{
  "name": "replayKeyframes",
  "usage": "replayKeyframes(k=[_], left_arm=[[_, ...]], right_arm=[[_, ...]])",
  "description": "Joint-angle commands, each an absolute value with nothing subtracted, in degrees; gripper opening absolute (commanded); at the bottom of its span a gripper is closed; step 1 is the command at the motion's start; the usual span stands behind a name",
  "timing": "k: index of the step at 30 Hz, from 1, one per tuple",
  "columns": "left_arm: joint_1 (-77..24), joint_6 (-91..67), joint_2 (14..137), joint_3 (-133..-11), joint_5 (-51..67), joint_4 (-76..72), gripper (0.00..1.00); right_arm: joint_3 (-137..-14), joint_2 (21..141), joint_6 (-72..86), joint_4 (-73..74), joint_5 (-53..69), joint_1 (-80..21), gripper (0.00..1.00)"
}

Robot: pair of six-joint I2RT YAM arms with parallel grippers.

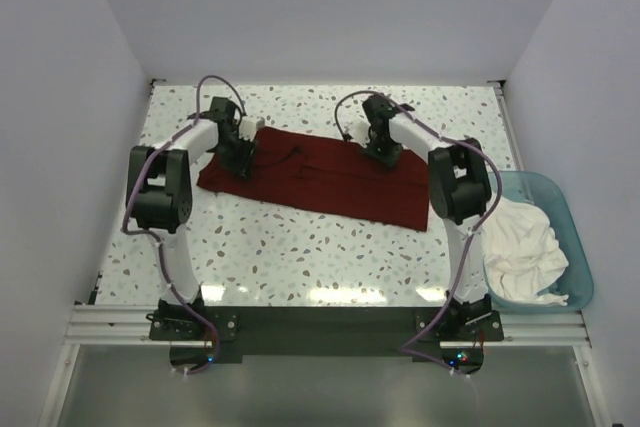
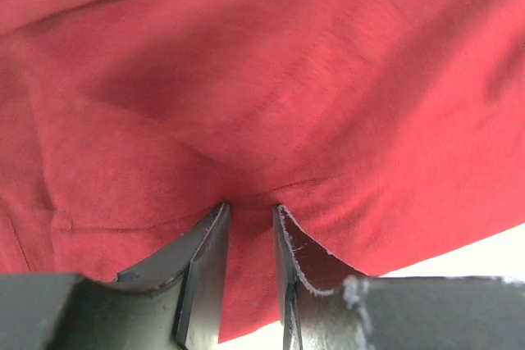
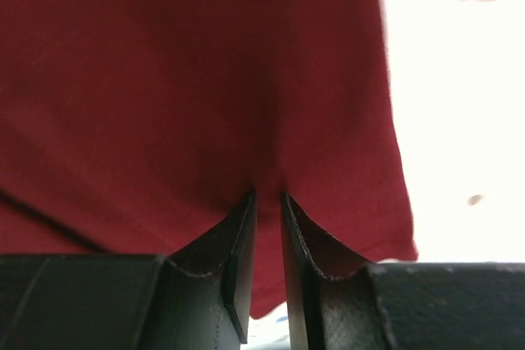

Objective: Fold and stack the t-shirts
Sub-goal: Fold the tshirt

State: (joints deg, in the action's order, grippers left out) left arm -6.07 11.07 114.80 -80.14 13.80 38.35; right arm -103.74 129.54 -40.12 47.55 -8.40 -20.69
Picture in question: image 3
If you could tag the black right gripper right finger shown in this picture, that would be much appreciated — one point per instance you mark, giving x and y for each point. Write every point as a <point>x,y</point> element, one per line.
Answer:
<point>338,299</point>

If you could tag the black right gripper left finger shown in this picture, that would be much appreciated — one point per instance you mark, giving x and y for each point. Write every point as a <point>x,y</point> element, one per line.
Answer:
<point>197,298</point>

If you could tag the dark red t-shirt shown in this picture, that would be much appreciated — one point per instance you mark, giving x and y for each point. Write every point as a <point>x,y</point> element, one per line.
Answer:
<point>134,126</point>

